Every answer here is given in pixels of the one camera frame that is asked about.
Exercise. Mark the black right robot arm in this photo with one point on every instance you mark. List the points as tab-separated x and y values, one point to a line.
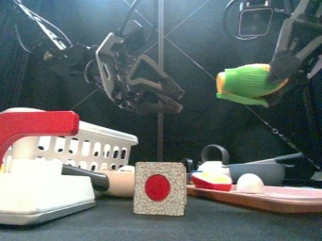
311	94

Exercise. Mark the red toy apple half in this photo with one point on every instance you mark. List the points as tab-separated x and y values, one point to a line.
211	181

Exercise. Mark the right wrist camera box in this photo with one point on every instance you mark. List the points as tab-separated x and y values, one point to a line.
255	22

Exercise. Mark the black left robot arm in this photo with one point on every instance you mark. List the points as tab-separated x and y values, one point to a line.
62	56

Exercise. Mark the cream round cup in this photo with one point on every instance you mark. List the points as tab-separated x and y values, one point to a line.
121	183

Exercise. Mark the red and white appliance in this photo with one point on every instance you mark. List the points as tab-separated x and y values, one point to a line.
41	194

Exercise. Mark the white plastic slotted basket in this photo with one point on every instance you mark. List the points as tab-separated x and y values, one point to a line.
96	144

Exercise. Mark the pink tray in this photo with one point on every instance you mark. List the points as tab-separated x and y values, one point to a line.
284	197

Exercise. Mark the patterned block with red circle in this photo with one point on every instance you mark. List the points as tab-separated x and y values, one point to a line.
159	188

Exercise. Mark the vertical metal frame pole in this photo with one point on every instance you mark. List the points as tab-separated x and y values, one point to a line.
160	138

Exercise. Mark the diagonal thin frame rod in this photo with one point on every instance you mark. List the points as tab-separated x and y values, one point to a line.
276	133

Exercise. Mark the white toy egg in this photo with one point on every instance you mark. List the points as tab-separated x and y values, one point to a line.
250	184

